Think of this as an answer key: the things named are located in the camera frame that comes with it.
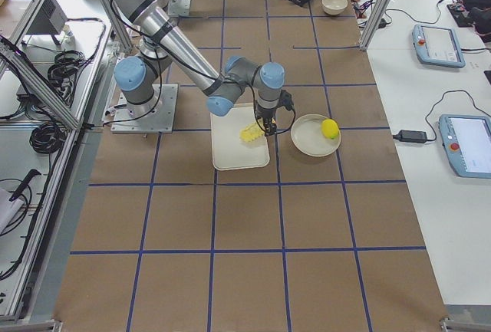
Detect near teach pendant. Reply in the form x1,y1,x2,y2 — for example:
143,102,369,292
438,114,490,179

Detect aluminium frame post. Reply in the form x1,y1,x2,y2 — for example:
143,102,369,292
359,0,390,51

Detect white rectangular tray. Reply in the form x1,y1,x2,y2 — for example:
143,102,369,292
210,103,270,171

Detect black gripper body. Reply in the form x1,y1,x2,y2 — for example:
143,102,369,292
254,106,275,127

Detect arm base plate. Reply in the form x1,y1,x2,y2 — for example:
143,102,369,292
110,84,179,133
167,0,191,18

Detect coiled black cables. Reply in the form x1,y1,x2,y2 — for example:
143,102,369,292
47,50,94,99

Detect teach pendant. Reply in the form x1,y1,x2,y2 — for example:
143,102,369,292
438,114,490,179
412,24,466,68

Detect far teach pendant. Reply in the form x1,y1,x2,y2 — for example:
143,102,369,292
412,24,466,68

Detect black power adapter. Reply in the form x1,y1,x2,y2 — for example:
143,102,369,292
393,130,427,143

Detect cream bowl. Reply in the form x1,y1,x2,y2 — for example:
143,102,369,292
321,0,348,16

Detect yellow lemon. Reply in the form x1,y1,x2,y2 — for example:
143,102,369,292
321,119,340,140

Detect white round plate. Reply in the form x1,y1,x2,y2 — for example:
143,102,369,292
290,114,341,157

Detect grey control box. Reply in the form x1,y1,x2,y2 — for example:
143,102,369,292
27,0,68,35

